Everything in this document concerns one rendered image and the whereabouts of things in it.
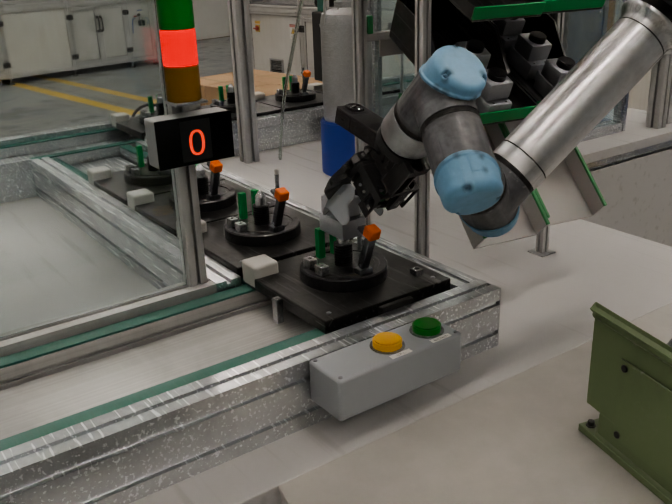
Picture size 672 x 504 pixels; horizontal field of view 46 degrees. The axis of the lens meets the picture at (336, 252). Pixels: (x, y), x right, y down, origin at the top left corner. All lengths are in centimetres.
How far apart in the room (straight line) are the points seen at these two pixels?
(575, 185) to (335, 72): 84
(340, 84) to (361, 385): 124
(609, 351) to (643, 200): 176
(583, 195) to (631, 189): 117
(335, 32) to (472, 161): 124
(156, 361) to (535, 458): 54
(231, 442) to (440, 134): 46
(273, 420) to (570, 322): 57
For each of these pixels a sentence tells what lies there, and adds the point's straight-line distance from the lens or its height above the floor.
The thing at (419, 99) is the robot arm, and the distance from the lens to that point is 98.
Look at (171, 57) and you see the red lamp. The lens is 116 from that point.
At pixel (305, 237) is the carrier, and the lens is 143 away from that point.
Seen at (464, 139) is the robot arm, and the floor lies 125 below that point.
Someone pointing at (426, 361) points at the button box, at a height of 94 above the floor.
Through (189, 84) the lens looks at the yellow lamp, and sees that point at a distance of 116.
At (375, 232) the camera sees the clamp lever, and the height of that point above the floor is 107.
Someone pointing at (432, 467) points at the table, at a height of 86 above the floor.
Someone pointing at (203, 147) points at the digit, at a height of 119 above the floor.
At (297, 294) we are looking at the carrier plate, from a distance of 120.
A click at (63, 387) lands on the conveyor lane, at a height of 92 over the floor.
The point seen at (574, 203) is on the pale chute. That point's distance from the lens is 149.
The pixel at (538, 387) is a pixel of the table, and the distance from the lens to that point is 119.
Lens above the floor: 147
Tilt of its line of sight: 22 degrees down
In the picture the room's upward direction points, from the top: 2 degrees counter-clockwise
